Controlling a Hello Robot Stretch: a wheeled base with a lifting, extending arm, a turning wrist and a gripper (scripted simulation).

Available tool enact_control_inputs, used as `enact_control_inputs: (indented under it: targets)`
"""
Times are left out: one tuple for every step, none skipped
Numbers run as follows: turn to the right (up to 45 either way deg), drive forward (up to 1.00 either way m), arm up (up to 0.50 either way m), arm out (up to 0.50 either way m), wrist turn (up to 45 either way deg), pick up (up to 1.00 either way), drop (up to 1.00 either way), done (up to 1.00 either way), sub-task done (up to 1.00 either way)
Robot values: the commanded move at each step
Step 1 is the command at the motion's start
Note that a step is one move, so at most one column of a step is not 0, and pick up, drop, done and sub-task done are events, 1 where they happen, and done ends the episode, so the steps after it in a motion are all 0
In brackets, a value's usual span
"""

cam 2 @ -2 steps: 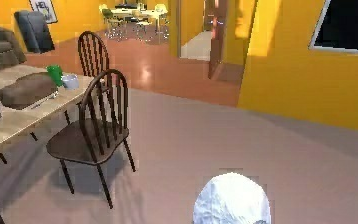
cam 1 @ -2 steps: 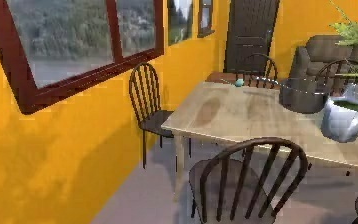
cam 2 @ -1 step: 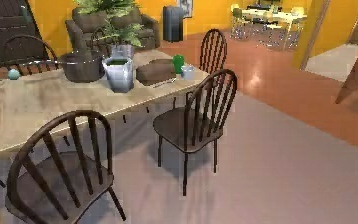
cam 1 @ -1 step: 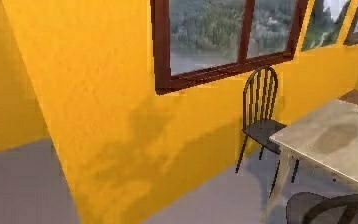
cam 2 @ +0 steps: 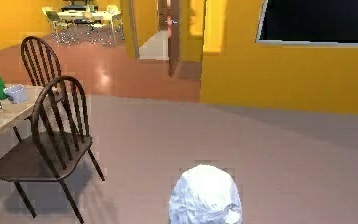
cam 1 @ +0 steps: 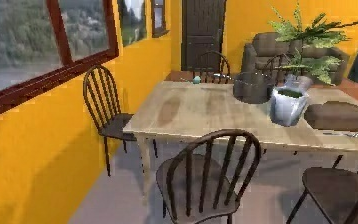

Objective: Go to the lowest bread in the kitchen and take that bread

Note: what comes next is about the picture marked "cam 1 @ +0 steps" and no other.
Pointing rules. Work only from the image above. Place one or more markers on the green fern house plant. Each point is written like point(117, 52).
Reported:
point(312, 36)

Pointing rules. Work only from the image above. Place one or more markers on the brown bread loaf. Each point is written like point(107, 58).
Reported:
point(335, 116)

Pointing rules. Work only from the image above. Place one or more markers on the grey cutlery piece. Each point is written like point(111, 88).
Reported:
point(342, 134)

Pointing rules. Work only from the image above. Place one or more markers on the dark grey round pot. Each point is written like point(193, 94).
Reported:
point(252, 88)

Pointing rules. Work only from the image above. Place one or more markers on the brown framed window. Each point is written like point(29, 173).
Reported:
point(158, 16)
point(132, 20)
point(37, 43)

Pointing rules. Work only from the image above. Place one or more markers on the dark wooden spindle chair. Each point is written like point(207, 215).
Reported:
point(112, 125)
point(213, 68)
point(278, 66)
point(333, 193)
point(200, 186)

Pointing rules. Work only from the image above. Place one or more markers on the dark brown room door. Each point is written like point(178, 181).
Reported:
point(200, 33)

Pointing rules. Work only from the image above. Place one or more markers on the white plant pot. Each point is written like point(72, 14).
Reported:
point(288, 105)

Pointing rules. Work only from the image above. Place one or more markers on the small teal ball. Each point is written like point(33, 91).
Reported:
point(196, 79)

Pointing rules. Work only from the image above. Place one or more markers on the brown grey sofa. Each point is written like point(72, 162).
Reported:
point(265, 50)

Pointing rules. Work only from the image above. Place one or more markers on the pale wooden dining table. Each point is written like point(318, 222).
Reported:
point(200, 110)

